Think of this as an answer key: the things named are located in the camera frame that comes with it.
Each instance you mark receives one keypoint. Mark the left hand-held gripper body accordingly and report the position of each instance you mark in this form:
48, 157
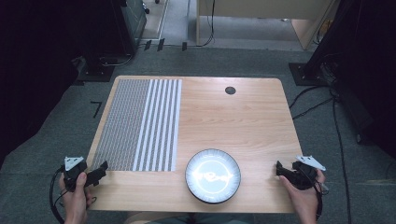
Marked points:
72, 174

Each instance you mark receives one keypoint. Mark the round dark-rimmed white plate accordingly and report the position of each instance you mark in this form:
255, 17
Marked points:
213, 176

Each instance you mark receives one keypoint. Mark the black round table grommet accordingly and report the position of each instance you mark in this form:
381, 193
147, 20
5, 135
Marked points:
230, 90

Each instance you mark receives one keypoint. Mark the light wooden desk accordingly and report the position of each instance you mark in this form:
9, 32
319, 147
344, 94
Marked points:
264, 7

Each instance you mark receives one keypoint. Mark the grey white striped placemat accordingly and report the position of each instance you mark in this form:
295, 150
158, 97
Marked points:
137, 124

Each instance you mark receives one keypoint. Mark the person's left hand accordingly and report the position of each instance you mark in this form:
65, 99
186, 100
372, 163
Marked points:
75, 205

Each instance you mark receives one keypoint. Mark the dark equipment cabinet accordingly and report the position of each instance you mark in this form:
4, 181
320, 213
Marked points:
132, 21

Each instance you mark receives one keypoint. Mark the black stand base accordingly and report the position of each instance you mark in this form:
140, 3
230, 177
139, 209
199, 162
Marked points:
96, 73
305, 74

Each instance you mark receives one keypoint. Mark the dark curtain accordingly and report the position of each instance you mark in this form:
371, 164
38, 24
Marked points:
367, 62
34, 62

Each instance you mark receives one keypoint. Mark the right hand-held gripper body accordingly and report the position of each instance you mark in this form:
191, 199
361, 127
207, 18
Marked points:
305, 177

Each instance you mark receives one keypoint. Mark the person's right hand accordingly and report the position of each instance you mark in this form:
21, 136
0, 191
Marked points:
306, 202

